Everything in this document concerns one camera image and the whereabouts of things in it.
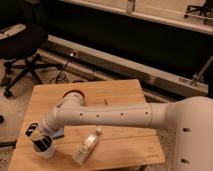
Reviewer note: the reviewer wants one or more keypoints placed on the blue sponge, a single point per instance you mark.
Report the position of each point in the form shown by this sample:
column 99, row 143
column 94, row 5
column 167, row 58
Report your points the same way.
column 59, row 133

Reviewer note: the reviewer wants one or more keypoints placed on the black chair base background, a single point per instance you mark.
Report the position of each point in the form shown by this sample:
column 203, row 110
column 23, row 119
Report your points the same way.
column 203, row 10

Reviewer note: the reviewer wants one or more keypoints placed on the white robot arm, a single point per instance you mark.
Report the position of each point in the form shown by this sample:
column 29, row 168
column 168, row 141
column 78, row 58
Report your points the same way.
column 191, row 119

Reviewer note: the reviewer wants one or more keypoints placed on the black office chair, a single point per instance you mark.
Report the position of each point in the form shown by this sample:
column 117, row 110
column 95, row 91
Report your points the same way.
column 19, row 41

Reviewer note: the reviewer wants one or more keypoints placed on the long metal rail beam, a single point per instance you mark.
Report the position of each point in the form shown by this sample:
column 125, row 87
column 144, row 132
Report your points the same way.
column 154, row 77

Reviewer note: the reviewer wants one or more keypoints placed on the clear plastic bottle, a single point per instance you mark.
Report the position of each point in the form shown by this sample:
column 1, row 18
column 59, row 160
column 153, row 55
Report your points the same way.
column 86, row 147

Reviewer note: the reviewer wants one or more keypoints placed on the red bowl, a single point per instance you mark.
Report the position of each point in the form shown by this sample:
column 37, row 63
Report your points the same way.
column 74, row 91

